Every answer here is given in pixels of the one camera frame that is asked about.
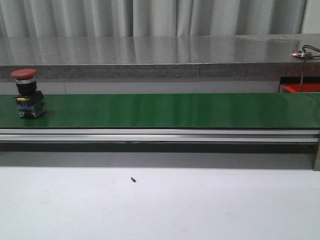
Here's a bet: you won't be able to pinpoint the grey stone counter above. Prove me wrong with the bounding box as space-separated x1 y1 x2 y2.
0 34 320 79

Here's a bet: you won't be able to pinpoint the green conveyor belt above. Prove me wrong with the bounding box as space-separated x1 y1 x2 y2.
0 93 320 129

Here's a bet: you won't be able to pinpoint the red mushroom push button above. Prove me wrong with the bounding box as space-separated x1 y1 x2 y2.
10 68 47 119

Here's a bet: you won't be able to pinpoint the red plastic bin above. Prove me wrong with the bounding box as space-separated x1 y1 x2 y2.
284 83 320 93

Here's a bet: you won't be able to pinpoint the small green circuit board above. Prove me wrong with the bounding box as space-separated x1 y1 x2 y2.
291 50 312 59

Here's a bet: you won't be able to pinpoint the grey conveyor support leg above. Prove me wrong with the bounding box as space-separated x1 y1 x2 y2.
312 140 320 171

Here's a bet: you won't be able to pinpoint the grey curtain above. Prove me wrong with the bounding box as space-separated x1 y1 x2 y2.
0 0 307 37

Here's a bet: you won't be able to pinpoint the aluminium conveyor side rail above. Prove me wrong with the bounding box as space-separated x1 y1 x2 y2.
0 128 320 144

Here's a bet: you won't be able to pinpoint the red and black wires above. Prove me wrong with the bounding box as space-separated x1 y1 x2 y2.
298 44 320 93

